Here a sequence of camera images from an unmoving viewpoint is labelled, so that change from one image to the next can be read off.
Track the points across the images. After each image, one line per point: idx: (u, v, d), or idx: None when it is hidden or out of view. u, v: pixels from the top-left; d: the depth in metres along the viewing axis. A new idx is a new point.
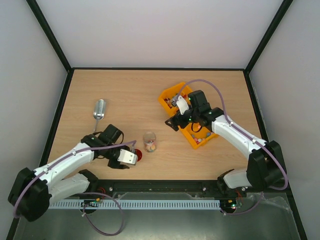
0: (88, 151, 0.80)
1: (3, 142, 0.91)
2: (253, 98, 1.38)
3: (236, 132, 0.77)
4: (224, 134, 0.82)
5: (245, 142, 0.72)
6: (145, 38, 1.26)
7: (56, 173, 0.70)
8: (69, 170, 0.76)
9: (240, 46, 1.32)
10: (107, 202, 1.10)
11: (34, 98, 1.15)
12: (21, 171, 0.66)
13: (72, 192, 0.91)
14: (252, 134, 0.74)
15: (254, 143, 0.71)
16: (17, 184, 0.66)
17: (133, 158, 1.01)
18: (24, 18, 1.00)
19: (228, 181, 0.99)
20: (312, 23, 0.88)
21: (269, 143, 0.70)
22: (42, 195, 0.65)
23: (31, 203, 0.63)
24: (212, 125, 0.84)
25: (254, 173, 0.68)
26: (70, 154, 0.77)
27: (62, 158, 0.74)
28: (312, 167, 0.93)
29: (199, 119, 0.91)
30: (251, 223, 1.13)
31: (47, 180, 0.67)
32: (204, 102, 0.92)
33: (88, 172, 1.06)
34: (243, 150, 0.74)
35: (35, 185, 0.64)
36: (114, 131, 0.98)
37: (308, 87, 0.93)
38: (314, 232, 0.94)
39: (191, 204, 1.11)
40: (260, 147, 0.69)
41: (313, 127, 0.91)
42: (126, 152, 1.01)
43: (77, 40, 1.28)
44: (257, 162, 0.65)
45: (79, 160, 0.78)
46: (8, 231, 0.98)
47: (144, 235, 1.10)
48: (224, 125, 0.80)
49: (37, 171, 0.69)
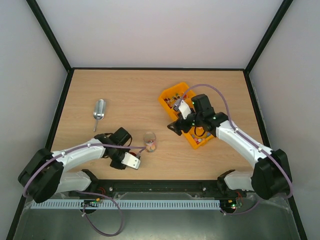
0: (101, 147, 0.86)
1: (3, 142, 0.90)
2: (252, 99, 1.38)
3: (242, 139, 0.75)
4: (228, 140, 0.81)
5: (251, 150, 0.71)
6: (144, 38, 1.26)
7: (72, 159, 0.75)
8: (82, 160, 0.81)
9: (240, 46, 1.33)
10: (107, 202, 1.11)
11: (34, 98, 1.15)
12: (39, 151, 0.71)
13: (74, 187, 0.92)
14: (258, 142, 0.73)
15: (260, 151, 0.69)
16: (33, 163, 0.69)
17: (137, 163, 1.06)
18: (24, 18, 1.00)
19: (229, 182, 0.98)
20: (312, 23, 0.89)
21: (275, 152, 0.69)
22: (55, 177, 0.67)
23: (42, 183, 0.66)
24: (216, 130, 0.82)
25: (260, 181, 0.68)
26: (86, 145, 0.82)
27: (78, 146, 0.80)
28: (312, 166, 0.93)
29: (202, 124, 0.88)
30: (251, 223, 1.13)
31: (63, 162, 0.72)
32: (208, 106, 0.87)
33: (89, 171, 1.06)
34: (248, 157, 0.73)
35: (50, 166, 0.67)
36: (125, 135, 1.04)
37: (309, 86, 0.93)
38: (315, 232, 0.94)
39: (191, 204, 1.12)
40: (266, 156, 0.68)
41: (313, 126, 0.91)
42: (131, 157, 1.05)
43: (77, 40, 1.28)
44: (263, 171, 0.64)
45: (92, 153, 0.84)
46: (8, 232, 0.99)
47: (144, 235, 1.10)
48: (229, 131, 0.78)
49: (54, 153, 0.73)
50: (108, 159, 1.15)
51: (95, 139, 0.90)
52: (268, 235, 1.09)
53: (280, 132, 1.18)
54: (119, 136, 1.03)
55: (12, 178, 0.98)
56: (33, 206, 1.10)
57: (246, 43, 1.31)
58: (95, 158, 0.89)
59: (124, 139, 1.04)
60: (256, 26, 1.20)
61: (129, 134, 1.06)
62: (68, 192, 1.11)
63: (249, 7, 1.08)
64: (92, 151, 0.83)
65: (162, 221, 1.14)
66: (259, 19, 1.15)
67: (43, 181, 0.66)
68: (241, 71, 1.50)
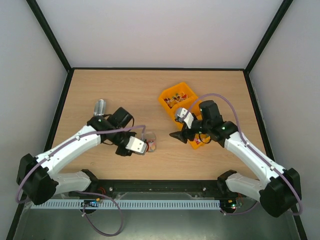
0: (93, 136, 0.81)
1: (3, 142, 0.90)
2: (252, 99, 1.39)
3: (254, 154, 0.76)
4: (238, 153, 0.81)
5: (262, 168, 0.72)
6: (144, 38, 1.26)
7: (58, 160, 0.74)
8: (72, 156, 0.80)
9: (240, 46, 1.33)
10: (107, 202, 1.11)
11: (34, 97, 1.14)
12: (24, 157, 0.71)
13: (73, 187, 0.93)
14: (269, 160, 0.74)
15: (272, 170, 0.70)
16: (21, 169, 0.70)
17: (142, 147, 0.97)
18: (23, 17, 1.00)
19: (231, 184, 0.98)
20: (312, 23, 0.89)
21: (288, 171, 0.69)
22: (45, 181, 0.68)
23: (34, 187, 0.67)
24: (226, 142, 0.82)
25: (270, 200, 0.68)
26: (74, 139, 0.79)
27: (65, 143, 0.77)
28: (312, 166, 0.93)
29: (210, 132, 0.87)
30: (251, 223, 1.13)
31: (48, 167, 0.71)
32: (217, 115, 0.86)
33: (89, 171, 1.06)
34: (258, 174, 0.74)
35: (37, 172, 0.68)
36: (126, 116, 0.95)
37: (309, 86, 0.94)
38: (314, 232, 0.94)
39: (191, 204, 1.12)
40: (278, 175, 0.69)
41: (314, 126, 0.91)
42: (136, 140, 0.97)
43: (77, 40, 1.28)
44: (275, 191, 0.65)
45: (83, 145, 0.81)
46: (8, 231, 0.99)
47: (144, 235, 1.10)
48: (240, 144, 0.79)
49: (38, 158, 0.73)
50: (108, 159, 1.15)
51: (88, 127, 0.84)
52: (268, 235, 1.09)
53: (280, 132, 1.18)
54: (119, 118, 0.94)
55: (13, 178, 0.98)
56: (33, 206, 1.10)
57: (246, 43, 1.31)
58: (92, 146, 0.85)
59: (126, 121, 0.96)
60: (256, 26, 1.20)
61: (131, 115, 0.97)
62: (68, 193, 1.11)
63: (249, 7, 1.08)
64: (81, 144, 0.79)
65: (162, 221, 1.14)
66: (260, 19, 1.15)
67: (33, 186, 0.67)
68: (241, 71, 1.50)
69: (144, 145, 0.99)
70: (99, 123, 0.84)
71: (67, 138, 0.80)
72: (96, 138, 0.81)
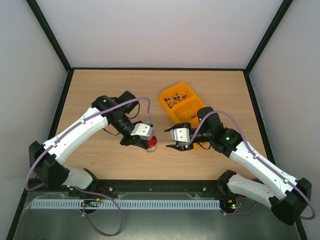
0: (98, 119, 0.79)
1: (3, 142, 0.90)
2: (252, 99, 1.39)
3: (264, 167, 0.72)
4: (245, 165, 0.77)
5: (276, 181, 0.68)
6: (144, 37, 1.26)
7: (65, 146, 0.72)
8: (79, 141, 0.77)
9: (240, 46, 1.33)
10: (107, 202, 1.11)
11: (34, 97, 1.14)
12: (32, 144, 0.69)
13: (79, 181, 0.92)
14: (282, 173, 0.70)
15: (286, 183, 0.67)
16: (32, 157, 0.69)
17: (147, 130, 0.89)
18: (23, 17, 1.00)
19: (232, 187, 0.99)
20: (313, 23, 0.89)
21: (300, 182, 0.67)
22: (54, 168, 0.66)
23: (45, 175, 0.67)
24: (232, 154, 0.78)
25: (284, 212, 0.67)
26: (79, 123, 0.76)
27: (71, 128, 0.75)
28: (311, 166, 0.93)
29: (214, 143, 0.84)
30: (251, 223, 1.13)
31: (56, 154, 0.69)
32: (219, 124, 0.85)
33: (90, 171, 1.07)
34: (270, 187, 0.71)
35: (44, 160, 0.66)
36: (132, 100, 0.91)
37: (309, 86, 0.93)
38: (314, 232, 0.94)
39: (191, 204, 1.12)
40: (293, 188, 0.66)
41: (314, 126, 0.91)
42: (141, 124, 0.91)
43: (77, 40, 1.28)
44: (293, 206, 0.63)
45: (90, 129, 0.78)
46: (9, 231, 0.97)
47: (144, 235, 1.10)
48: (248, 157, 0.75)
49: (45, 145, 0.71)
50: (108, 159, 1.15)
51: (92, 109, 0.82)
52: (268, 235, 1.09)
53: (280, 132, 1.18)
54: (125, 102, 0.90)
55: (12, 179, 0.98)
56: (33, 206, 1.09)
57: (246, 43, 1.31)
58: (100, 129, 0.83)
59: (131, 105, 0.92)
60: (257, 26, 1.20)
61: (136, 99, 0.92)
62: (68, 192, 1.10)
63: (249, 7, 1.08)
64: (87, 127, 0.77)
65: (162, 221, 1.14)
66: (260, 19, 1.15)
67: (44, 173, 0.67)
68: (241, 71, 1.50)
69: (150, 127, 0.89)
70: (104, 104, 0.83)
71: (72, 124, 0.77)
72: (102, 120, 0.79)
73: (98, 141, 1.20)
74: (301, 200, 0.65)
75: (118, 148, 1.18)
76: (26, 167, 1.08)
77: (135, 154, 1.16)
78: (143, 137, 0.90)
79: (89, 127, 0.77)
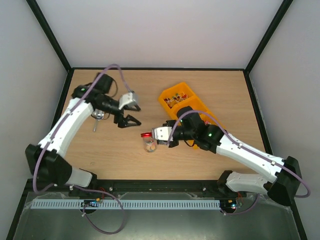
0: (84, 106, 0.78)
1: (4, 142, 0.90)
2: (252, 99, 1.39)
3: (251, 154, 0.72)
4: (233, 156, 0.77)
5: (264, 165, 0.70)
6: (145, 37, 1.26)
7: (61, 139, 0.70)
8: (72, 133, 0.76)
9: (241, 45, 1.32)
10: (107, 202, 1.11)
11: (34, 97, 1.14)
12: (28, 148, 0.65)
13: (80, 180, 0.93)
14: (268, 156, 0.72)
15: (273, 165, 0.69)
16: (31, 161, 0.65)
17: (131, 97, 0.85)
18: (24, 17, 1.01)
19: (232, 186, 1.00)
20: (312, 22, 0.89)
21: (288, 162, 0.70)
22: (59, 161, 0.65)
23: (51, 172, 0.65)
24: (218, 148, 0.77)
25: (280, 196, 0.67)
26: (67, 115, 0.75)
27: (60, 121, 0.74)
28: (311, 167, 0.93)
29: (197, 141, 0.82)
30: (251, 223, 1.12)
31: (56, 149, 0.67)
32: (200, 122, 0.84)
33: (88, 171, 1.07)
34: (260, 172, 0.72)
35: (47, 157, 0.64)
36: (108, 80, 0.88)
37: (309, 85, 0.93)
38: (314, 233, 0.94)
39: (191, 204, 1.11)
40: (281, 169, 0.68)
41: (313, 126, 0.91)
42: (124, 97, 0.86)
43: (77, 40, 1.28)
44: (286, 187, 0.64)
45: (79, 118, 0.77)
46: (9, 231, 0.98)
47: (144, 235, 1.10)
48: (234, 148, 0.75)
49: (42, 144, 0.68)
50: (109, 158, 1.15)
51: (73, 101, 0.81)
52: (268, 234, 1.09)
53: (280, 132, 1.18)
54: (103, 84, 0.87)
55: (12, 180, 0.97)
56: (33, 206, 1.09)
57: (246, 44, 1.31)
58: (88, 116, 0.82)
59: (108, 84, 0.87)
60: (257, 26, 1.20)
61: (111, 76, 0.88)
62: (68, 192, 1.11)
63: (248, 7, 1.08)
64: (76, 117, 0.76)
65: (162, 221, 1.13)
66: (259, 19, 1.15)
67: (50, 171, 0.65)
68: (241, 71, 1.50)
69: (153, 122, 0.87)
70: (82, 91, 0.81)
71: (60, 118, 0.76)
72: (87, 106, 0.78)
73: (98, 141, 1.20)
74: (291, 179, 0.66)
75: (118, 148, 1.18)
76: (25, 168, 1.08)
77: (135, 154, 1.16)
78: (132, 105, 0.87)
79: (76, 116, 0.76)
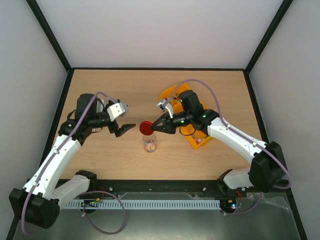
0: (70, 144, 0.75)
1: (3, 142, 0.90)
2: (252, 99, 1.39)
3: (236, 135, 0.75)
4: (222, 138, 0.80)
5: (245, 146, 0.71)
6: (145, 38, 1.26)
7: (48, 180, 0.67)
8: (60, 171, 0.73)
9: (240, 46, 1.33)
10: (107, 202, 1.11)
11: (34, 97, 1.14)
12: (12, 193, 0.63)
13: (76, 192, 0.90)
14: (252, 138, 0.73)
15: (255, 146, 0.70)
16: (16, 206, 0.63)
17: (120, 107, 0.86)
18: (24, 17, 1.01)
19: (229, 182, 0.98)
20: (312, 22, 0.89)
21: (270, 145, 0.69)
22: (46, 206, 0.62)
23: (37, 216, 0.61)
24: (208, 129, 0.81)
25: (258, 177, 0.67)
26: (53, 154, 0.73)
27: (46, 162, 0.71)
28: (312, 166, 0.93)
29: (192, 122, 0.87)
30: (251, 223, 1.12)
31: (42, 191, 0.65)
32: (197, 104, 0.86)
33: (86, 171, 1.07)
34: (243, 153, 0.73)
35: (32, 201, 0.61)
36: (82, 102, 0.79)
37: (309, 85, 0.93)
38: (314, 233, 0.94)
39: (191, 204, 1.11)
40: (261, 150, 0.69)
41: (313, 126, 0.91)
42: (111, 109, 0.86)
43: (77, 40, 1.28)
44: (261, 166, 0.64)
45: (66, 156, 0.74)
46: (9, 230, 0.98)
47: (144, 235, 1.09)
48: (221, 128, 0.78)
49: (27, 188, 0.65)
50: (109, 159, 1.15)
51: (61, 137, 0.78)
52: (268, 234, 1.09)
53: (280, 133, 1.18)
54: (82, 109, 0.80)
55: (12, 179, 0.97)
56: None
57: (246, 44, 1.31)
58: (77, 151, 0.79)
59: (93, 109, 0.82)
60: (257, 26, 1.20)
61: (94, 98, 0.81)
62: None
63: (248, 7, 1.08)
64: (63, 155, 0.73)
65: (162, 221, 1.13)
66: (259, 19, 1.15)
67: (37, 215, 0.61)
68: (241, 71, 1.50)
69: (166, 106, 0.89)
70: (70, 127, 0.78)
71: (47, 157, 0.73)
72: (75, 143, 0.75)
73: (98, 142, 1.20)
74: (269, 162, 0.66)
75: (119, 148, 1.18)
76: (25, 168, 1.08)
77: (135, 154, 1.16)
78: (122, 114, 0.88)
79: (64, 154, 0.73)
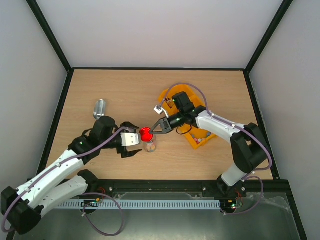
0: (74, 161, 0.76)
1: (3, 142, 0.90)
2: (252, 99, 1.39)
3: (218, 121, 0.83)
4: (207, 128, 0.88)
5: (226, 128, 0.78)
6: (145, 37, 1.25)
7: (39, 191, 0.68)
8: (55, 184, 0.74)
9: (241, 45, 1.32)
10: (107, 202, 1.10)
11: (34, 97, 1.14)
12: (5, 191, 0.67)
13: (69, 196, 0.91)
14: (232, 122, 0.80)
15: (234, 128, 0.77)
16: (3, 204, 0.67)
17: (135, 138, 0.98)
18: (24, 17, 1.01)
19: (226, 178, 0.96)
20: (312, 22, 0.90)
21: (248, 126, 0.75)
22: (27, 215, 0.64)
23: (16, 221, 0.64)
24: (196, 121, 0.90)
25: (239, 156, 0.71)
26: (54, 167, 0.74)
27: (45, 172, 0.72)
28: (312, 166, 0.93)
29: (184, 118, 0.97)
30: (251, 223, 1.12)
31: (29, 199, 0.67)
32: (188, 102, 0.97)
33: (89, 171, 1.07)
34: (225, 137, 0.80)
35: (17, 206, 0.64)
36: (99, 125, 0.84)
37: (309, 85, 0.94)
38: (314, 233, 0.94)
39: (191, 205, 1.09)
40: (240, 131, 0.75)
41: (312, 126, 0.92)
42: (126, 136, 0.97)
43: (77, 40, 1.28)
44: (238, 143, 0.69)
45: (66, 172, 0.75)
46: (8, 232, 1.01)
47: (144, 235, 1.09)
48: (207, 118, 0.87)
49: (19, 190, 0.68)
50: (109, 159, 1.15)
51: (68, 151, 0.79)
52: (268, 234, 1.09)
53: (280, 133, 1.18)
54: (97, 131, 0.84)
55: (12, 180, 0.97)
56: None
57: (247, 44, 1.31)
58: (76, 170, 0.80)
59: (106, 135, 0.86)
60: (257, 26, 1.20)
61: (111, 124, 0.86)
62: None
63: (248, 6, 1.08)
64: (63, 170, 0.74)
65: (162, 221, 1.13)
66: (259, 19, 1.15)
67: (16, 221, 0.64)
68: (241, 71, 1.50)
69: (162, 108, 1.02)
70: (81, 145, 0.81)
71: (47, 168, 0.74)
72: (78, 162, 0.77)
73: None
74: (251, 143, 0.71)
75: None
76: (25, 168, 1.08)
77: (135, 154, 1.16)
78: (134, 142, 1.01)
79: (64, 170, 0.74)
